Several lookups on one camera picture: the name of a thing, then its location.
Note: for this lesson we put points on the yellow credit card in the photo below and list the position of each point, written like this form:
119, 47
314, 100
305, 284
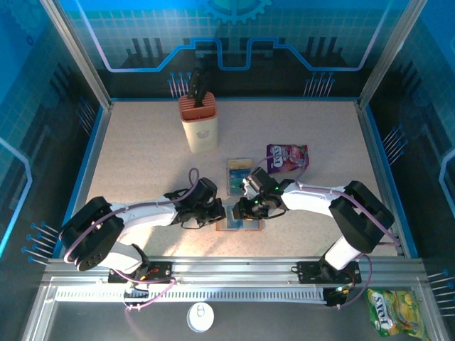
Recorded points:
240, 164

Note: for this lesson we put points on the cream knife block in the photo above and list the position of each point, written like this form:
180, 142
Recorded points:
200, 131

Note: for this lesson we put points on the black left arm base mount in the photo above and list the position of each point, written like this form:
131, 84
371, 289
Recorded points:
161, 271

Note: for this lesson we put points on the orange tray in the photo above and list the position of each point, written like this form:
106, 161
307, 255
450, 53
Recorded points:
254, 227

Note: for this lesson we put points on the aluminium frame post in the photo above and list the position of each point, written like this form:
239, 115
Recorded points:
81, 57
388, 57

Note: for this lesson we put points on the aluminium side rail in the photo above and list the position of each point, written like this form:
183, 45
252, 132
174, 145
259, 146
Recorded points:
90, 170
377, 170

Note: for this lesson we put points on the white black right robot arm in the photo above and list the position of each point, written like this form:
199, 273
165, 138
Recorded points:
313, 199

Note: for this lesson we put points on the aluminium frame rail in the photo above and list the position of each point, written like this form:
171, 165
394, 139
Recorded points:
231, 270

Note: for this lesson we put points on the purple Fox's candy bag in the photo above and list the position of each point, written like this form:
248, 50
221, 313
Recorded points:
284, 152

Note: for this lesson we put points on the blue credit card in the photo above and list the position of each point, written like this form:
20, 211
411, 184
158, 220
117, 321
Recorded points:
239, 174

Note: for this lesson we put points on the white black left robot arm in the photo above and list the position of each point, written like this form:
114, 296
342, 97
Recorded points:
145, 213

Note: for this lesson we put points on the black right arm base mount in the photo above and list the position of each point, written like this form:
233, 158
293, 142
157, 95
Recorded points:
309, 271

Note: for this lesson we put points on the teal credit card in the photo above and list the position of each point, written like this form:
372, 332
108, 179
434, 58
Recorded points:
237, 188

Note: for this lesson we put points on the green yellow Fox's candy bag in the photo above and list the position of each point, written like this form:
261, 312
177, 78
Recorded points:
394, 314

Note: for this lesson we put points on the clear acrylic card tray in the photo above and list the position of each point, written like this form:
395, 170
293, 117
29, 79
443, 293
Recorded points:
253, 177

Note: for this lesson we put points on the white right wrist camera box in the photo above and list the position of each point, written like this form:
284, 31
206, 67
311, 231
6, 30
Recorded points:
249, 185

